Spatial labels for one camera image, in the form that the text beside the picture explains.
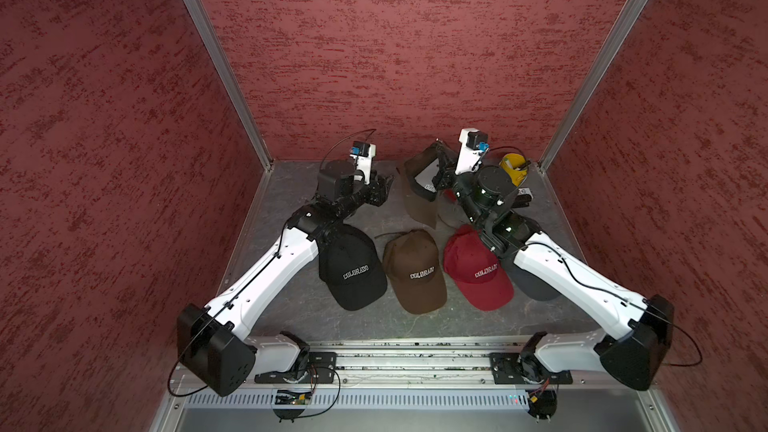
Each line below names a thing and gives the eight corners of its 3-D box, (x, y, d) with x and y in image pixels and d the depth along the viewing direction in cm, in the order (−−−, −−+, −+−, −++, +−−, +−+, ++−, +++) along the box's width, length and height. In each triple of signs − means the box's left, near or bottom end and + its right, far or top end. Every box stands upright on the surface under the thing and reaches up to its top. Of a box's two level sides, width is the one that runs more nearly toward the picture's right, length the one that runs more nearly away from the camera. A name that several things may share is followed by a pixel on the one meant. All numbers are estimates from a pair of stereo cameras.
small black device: (514, 207, 110) (516, 202, 107) (509, 192, 115) (511, 187, 112) (532, 207, 110) (536, 202, 108) (527, 192, 115) (530, 187, 112)
